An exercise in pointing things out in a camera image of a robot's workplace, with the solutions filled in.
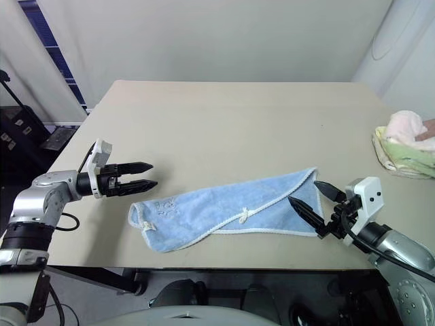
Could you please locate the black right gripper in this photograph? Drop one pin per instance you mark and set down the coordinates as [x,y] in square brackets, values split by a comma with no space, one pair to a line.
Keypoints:
[340,222]

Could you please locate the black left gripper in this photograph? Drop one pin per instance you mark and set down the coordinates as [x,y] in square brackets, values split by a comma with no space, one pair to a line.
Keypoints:
[109,181]

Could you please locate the light blue cloth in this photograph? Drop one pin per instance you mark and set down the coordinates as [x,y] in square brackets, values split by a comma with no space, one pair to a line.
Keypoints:
[210,210]

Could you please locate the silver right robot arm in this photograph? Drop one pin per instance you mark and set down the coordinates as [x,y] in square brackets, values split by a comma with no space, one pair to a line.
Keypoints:
[404,249]

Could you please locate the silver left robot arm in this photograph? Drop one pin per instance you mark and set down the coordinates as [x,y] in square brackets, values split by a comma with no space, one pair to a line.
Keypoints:
[44,198]

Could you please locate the cream folded towel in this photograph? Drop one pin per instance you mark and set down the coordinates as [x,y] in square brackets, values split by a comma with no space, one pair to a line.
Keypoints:
[385,156]

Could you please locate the light green cloth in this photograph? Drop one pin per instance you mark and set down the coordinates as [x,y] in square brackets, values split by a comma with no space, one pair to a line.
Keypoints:
[413,156]

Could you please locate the light pink cloth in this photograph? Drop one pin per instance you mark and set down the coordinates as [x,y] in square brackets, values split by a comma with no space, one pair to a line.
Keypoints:
[406,127]

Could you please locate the dark box on floor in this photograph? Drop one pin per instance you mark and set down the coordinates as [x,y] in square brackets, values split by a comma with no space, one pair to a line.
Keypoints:
[59,137]

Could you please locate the black equipment case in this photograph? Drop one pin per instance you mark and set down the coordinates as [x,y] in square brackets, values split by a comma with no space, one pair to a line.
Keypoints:
[17,136]

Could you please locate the grey robot torso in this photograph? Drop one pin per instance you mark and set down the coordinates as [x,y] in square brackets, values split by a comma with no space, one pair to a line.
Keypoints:
[176,317]

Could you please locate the blue window blind strip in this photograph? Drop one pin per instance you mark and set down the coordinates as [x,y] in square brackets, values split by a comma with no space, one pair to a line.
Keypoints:
[57,51]

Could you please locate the white curtain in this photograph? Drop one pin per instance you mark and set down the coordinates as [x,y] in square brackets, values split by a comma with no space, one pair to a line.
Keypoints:
[30,68]
[401,51]

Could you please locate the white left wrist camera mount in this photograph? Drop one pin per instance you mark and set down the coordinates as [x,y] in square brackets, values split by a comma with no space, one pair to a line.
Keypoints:
[99,149]

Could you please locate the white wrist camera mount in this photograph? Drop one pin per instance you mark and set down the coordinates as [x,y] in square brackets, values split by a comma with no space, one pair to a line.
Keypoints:
[99,149]
[370,193]

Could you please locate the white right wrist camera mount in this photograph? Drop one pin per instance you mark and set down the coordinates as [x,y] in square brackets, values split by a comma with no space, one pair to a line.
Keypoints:
[370,193]

